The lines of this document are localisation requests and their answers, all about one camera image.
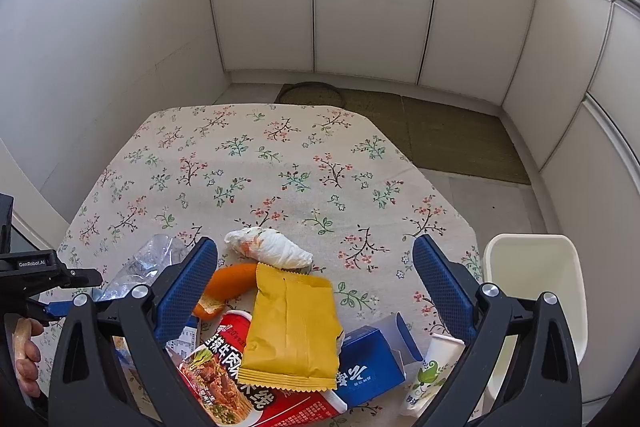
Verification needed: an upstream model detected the clear plastic wrapper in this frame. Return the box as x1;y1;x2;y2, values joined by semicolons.
102;234;190;303

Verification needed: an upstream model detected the white paper cup green print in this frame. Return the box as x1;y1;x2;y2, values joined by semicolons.
400;333;467;418

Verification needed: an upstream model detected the orange peel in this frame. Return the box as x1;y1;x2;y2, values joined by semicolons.
195;263;261;320

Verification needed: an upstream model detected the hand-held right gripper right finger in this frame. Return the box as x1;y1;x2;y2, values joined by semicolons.
412;234;583;427

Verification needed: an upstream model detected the person's left hand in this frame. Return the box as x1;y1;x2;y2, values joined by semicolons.
10;317;47;400

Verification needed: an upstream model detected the red instant noodle packet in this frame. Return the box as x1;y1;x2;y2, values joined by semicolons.
177;311;348;427

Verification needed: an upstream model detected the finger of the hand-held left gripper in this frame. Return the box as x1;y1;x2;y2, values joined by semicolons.
22;297;76;327

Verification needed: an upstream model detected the round sieve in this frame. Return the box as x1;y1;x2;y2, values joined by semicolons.
276;81;346;108

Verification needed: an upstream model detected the blue carton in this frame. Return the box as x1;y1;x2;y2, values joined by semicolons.
332;313;423;408

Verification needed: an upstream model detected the floral tablecloth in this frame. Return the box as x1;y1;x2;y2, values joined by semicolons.
37;105;483;427

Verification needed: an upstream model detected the white tissue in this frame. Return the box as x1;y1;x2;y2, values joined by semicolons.
224;228;314;270

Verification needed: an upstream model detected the white trash bin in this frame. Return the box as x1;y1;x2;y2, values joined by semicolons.
480;233;588;418

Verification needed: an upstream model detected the brown floor mat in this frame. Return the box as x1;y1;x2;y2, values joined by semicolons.
274;83;532;185

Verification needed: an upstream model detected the yellow snack packet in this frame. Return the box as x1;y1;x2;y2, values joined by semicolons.
236;263;344;392

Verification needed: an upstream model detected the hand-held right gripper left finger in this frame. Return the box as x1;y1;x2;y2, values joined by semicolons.
48;236;219;427

